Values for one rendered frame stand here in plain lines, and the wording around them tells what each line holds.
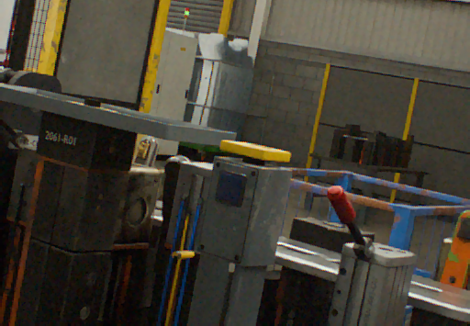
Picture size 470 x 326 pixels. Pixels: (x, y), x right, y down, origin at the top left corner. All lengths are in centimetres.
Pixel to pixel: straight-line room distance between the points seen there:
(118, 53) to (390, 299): 407
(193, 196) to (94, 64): 372
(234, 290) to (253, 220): 8
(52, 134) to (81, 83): 369
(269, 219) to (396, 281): 19
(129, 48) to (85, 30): 42
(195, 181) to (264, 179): 25
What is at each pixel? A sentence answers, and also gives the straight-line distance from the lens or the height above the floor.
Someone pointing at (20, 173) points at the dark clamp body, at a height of 103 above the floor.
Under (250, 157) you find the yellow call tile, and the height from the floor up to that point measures 115.
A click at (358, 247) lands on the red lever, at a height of 106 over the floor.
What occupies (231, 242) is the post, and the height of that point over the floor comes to 105.
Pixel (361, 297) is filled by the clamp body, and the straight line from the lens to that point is 111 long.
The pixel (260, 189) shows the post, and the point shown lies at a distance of 99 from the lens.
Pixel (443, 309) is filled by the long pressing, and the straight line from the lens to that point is 120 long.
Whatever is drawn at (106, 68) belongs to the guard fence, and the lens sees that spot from 501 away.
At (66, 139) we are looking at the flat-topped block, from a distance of 117.
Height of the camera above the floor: 121
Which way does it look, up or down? 3 degrees down
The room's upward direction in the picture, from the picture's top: 11 degrees clockwise
